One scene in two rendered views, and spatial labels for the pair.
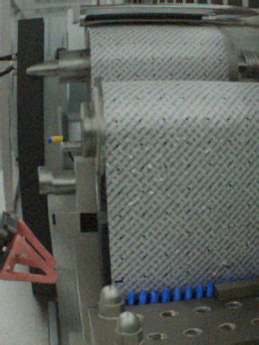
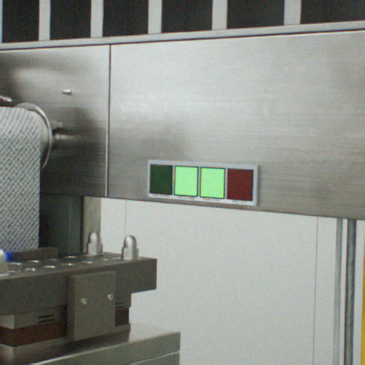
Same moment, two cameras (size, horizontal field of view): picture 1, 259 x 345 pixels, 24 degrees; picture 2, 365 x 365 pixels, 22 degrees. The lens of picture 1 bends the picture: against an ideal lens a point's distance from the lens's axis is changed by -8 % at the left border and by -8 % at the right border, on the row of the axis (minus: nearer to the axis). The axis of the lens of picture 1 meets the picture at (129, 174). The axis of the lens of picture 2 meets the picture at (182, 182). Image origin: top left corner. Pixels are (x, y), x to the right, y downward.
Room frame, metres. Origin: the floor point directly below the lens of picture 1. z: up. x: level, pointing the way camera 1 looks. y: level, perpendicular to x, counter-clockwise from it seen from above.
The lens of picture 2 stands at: (-0.68, 0.86, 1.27)
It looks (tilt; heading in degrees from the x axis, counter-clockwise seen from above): 3 degrees down; 316
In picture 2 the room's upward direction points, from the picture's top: 1 degrees clockwise
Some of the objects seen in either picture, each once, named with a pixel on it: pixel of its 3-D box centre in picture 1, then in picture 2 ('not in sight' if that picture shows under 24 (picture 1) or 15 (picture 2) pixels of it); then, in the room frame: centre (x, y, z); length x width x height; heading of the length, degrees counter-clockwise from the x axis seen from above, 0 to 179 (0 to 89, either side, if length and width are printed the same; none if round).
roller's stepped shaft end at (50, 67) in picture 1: (42, 69); not in sight; (1.10, 0.15, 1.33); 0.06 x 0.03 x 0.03; 97
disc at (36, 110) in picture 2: not in sight; (26, 140); (0.89, -0.22, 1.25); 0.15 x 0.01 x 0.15; 7
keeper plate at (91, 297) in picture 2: not in sight; (93, 304); (0.61, -0.17, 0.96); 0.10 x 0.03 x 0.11; 97
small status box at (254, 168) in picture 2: not in sight; (199, 182); (0.51, -0.33, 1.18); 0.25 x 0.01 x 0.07; 7
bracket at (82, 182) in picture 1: (78, 262); not in sight; (0.89, 0.08, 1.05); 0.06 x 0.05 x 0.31; 97
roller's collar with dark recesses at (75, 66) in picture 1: (75, 66); not in sight; (1.11, 0.09, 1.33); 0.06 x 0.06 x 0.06; 7
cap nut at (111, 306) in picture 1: (111, 300); not in sight; (0.73, 0.03, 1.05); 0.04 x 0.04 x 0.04
